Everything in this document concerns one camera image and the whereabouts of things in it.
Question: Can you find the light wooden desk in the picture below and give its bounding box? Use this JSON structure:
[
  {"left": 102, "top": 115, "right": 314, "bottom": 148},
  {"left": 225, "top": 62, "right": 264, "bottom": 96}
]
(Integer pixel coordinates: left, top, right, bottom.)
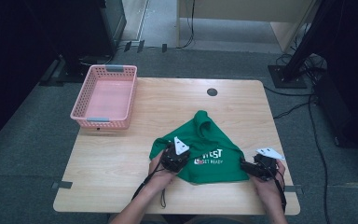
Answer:
[{"left": 175, "top": 0, "right": 322, "bottom": 53}]

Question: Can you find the tangle of black cables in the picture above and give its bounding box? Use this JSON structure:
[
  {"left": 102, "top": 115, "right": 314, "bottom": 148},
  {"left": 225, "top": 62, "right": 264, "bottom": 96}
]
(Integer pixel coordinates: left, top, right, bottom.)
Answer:
[{"left": 274, "top": 52, "right": 328, "bottom": 82}]

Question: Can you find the black stand pole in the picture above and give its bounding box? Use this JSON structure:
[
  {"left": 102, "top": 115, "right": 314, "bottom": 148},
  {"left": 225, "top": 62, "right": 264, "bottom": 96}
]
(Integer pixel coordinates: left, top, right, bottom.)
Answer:
[{"left": 282, "top": 0, "right": 328, "bottom": 81}]

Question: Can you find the grey tape strip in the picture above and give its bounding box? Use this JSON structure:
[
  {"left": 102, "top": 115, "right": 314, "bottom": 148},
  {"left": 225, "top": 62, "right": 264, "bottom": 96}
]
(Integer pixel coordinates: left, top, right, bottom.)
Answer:
[
  {"left": 50, "top": 181, "right": 74, "bottom": 190},
  {"left": 283, "top": 184, "right": 304, "bottom": 196}
]

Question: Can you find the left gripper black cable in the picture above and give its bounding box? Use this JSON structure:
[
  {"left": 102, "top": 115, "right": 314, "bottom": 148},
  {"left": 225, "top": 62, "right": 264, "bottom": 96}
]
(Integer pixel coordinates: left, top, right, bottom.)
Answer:
[{"left": 131, "top": 161, "right": 166, "bottom": 202}]

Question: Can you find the black wrist strap loop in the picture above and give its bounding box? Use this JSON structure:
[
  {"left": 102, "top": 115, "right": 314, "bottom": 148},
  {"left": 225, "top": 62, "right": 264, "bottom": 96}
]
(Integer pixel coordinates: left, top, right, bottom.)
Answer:
[{"left": 159, "top": 186, "right": 168, "bottom": 209}]

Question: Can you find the black equipment box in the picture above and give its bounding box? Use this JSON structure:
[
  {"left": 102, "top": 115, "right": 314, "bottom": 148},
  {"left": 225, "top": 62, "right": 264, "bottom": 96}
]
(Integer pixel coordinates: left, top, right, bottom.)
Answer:
[{"left": 312, "top": 74, "right": 352, "bottom": 147}]

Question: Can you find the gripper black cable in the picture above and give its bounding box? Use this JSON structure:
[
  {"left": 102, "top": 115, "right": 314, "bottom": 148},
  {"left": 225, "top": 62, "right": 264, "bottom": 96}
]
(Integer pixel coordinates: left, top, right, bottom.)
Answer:
[
  {"left": 131, "top": 161, "right": 166, "bottom": 202},
  {"left": 267, "top": 166, "right": 288, "bottom": 213}
]

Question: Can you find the green printed t-shirt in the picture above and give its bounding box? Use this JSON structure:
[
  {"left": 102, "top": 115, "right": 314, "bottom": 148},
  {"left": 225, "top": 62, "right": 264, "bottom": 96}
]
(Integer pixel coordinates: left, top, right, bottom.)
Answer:
[{"left": 148, "top": 109, "right": 251, "bottom": 186}]

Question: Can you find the black hanging cable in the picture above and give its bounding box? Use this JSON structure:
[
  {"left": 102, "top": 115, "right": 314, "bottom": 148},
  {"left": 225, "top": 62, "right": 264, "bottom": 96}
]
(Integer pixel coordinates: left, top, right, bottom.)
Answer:
[{"left": 180, "top": 0, "right": 198, "bottom": 49}]

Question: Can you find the black stand base plate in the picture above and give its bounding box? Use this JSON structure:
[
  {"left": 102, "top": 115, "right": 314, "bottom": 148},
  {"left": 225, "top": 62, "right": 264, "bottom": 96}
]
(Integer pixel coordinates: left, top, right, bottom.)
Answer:
[{"left": 267, "top": 64, "right": 308, "bottom": 90}]

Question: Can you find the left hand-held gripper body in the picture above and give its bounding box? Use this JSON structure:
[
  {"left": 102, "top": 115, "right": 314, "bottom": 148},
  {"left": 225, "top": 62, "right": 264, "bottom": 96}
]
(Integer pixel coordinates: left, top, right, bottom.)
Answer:
[{"left": 159, "top": 135, "right": 191, "bottom": 174}]

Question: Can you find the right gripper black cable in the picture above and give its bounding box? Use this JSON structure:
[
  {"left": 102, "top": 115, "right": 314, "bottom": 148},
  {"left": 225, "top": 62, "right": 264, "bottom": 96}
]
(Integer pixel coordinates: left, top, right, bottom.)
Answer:
[{"left": 267, "top": 166, "right": 288, "bottom": 213}]

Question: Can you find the black cabinet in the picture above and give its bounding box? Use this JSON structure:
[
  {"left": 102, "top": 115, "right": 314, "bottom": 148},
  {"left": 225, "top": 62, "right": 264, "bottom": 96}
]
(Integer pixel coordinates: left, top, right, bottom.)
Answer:
[{"left": 24, "top": 0, "right": 128, "bottom": 86}]

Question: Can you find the pink plastic basket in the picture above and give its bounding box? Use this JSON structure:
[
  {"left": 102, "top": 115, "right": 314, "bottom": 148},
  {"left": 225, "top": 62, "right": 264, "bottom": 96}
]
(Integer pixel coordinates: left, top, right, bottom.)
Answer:
[{"left": 70, "top": 64, "right": 138, "bottom": 131}]

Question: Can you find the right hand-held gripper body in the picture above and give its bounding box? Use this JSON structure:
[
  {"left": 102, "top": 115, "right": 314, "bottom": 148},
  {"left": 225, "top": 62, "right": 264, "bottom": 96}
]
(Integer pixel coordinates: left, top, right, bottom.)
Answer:
[{"left": 249, "top": 147, "right": 286, "bottom": 182}]

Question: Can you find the long black floor cable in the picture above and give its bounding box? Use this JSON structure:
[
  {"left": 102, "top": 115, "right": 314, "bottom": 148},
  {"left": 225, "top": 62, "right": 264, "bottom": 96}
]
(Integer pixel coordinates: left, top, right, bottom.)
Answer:
[{"left": 307, "top": 92, "right": 330, "bottom": 224}]

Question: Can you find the person's right hand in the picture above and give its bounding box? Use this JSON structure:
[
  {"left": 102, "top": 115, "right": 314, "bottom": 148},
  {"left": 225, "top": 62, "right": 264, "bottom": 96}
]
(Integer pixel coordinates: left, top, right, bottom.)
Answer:
[{"left": 251, "top": 160, "right": 287, "bottom": 202}]

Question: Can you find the person's left hand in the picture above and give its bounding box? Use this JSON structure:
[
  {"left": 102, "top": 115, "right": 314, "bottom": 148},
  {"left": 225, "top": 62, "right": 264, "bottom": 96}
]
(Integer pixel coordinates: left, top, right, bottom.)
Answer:
[{"left": 148, "top": 152, "right": 179, "bottom": 189}]

